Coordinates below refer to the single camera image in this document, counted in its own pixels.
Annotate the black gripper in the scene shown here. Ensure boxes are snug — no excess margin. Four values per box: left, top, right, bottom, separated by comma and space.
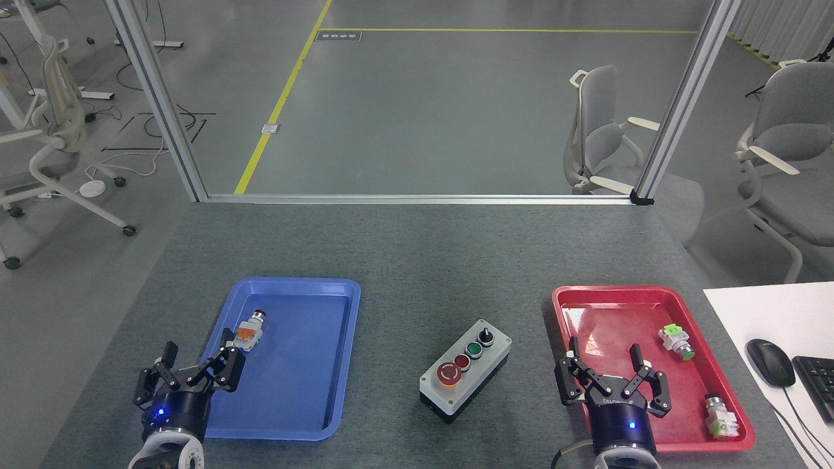
554, 336, 672, 455
134, 328, 246, 445

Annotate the grey control box with buttons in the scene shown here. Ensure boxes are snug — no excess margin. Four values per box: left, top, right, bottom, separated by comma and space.
419, 319, 512, 425

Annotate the green push button white block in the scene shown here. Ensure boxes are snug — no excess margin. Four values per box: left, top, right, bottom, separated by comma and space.
657, 324, 696, 362

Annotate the red push button orange block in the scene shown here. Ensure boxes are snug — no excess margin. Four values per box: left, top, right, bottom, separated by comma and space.
233, 311, 267, 353

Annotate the silver push button green block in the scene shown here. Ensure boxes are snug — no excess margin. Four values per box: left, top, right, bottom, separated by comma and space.
704, 393, 740, 440

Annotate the red plastic tray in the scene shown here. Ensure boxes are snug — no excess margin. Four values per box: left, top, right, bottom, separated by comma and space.
551, 285, 756, 453

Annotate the blue plastic tray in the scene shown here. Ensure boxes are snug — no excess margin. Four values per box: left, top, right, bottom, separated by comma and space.
177, 277, 362, 442

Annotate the black computer mouse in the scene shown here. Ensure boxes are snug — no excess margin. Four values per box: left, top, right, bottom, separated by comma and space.
746, 339, 797, 389

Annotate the white desk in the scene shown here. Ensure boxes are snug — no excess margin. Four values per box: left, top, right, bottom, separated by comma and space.
702, 281, 834, 469

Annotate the black keyboard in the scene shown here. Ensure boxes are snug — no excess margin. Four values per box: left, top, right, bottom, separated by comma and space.
792, 355, 834, 424

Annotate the grey office chair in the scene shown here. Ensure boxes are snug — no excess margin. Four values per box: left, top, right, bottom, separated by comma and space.
564, 64, 661, 195
735, 60, 834, 284

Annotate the white mesh office chair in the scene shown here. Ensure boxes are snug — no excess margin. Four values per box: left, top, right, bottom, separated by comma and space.
0, 36, 137, 271

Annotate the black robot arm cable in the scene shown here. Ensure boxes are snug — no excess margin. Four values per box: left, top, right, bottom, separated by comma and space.
551, 440, 595, 469

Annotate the black mouse cable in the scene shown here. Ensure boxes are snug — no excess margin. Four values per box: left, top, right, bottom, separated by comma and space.
769, 386, 834, 469

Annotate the silver aluminium rail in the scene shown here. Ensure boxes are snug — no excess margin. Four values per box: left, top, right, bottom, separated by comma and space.
202, 193, 636, 205

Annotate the silver aluminium post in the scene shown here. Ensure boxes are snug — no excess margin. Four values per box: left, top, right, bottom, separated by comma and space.
629, 0, 742, 206
104, 0, 210, 203

